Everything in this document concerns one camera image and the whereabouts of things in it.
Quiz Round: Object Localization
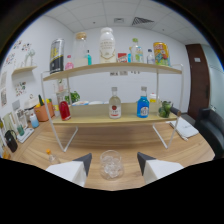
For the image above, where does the orange-cap clear small bottle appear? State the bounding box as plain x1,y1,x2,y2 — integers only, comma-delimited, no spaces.
45,148,62,165

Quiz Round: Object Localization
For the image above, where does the blue liquid bottle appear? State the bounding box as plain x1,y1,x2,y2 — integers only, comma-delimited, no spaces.
136,86,150,119

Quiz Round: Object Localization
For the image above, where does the white milk bottle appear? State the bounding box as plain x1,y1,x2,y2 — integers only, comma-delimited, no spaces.
98,26,117,65

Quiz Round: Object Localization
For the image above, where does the green cup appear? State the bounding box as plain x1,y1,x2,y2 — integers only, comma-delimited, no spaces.
16,123,25,136

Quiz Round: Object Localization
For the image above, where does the clear glass with ice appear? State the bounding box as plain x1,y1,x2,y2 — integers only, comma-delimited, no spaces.
99,149,125,181

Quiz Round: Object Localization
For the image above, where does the white fabric pouch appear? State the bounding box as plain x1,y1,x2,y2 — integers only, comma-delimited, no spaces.
169,117,200,141

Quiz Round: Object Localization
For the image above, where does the white tray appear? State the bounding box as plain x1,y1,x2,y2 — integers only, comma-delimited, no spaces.
16,127,35,144

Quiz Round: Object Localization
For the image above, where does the red liquid bottle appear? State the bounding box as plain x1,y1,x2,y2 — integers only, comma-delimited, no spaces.
57,94,72,122

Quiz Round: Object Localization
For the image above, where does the white blue plastic bottle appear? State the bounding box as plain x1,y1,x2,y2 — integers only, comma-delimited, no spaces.
29,111,40,129

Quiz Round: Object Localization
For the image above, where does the orange basket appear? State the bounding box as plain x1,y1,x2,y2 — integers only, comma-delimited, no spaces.
34,99,56,123

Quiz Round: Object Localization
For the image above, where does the black handbag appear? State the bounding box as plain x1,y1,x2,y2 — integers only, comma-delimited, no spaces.
3,129,19,153

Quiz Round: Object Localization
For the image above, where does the two-tier wooden shelf rack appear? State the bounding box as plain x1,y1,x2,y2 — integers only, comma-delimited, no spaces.
40,62,185,153

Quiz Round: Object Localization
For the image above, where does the black sofa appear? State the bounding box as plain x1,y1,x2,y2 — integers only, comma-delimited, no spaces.
194,107,224,160

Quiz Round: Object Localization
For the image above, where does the green potted plant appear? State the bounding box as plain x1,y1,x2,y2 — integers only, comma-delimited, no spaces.
64,90,81,105

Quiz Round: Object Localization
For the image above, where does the clear bottle red label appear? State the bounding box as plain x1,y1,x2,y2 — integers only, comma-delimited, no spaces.
108,86,122,120

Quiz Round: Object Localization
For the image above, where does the brown door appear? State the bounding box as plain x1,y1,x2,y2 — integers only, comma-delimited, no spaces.
185,43,212,120

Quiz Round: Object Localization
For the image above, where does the pink small bottle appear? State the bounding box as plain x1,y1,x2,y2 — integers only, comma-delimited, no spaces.
64,54,75,71

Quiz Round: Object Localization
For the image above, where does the teal small bottle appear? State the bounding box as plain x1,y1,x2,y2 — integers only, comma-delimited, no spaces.
84,49,93,66

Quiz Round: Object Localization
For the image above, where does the black yellow tall can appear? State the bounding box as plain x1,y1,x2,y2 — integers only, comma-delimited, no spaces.
49,38,65,75

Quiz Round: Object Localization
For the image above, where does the yellow snack can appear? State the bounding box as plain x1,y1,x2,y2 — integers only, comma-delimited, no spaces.
153,41,171,67

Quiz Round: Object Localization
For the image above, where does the green-cap clear bottle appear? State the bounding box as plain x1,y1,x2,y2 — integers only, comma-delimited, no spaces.
130,37,145,64

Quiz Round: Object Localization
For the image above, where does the wooden wall shelf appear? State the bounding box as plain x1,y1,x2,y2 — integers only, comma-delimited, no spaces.
11,65,38,76

